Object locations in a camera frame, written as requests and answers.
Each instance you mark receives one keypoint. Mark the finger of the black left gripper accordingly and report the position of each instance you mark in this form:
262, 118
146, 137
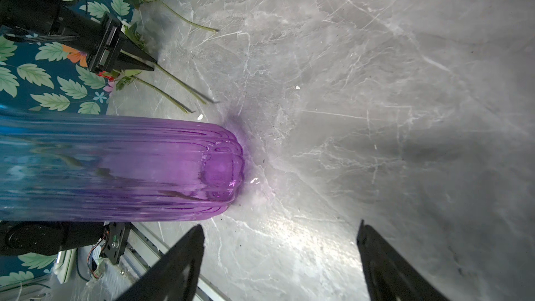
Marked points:
126, 63
129, 48

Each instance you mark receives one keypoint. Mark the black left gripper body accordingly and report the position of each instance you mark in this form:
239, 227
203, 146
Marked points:
106, 42

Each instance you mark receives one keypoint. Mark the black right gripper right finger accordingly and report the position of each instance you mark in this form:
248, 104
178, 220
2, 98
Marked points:
387, 274

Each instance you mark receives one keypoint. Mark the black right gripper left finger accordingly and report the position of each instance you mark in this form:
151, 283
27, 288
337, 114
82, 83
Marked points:
175, 276

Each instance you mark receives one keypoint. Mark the purple ribbed glass vase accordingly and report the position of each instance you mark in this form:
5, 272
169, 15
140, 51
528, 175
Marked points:
96, 168

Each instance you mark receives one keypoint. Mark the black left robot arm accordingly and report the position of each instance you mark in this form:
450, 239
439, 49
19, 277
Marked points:
47, 21

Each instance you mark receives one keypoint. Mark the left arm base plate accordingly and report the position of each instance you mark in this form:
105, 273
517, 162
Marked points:
116, 239

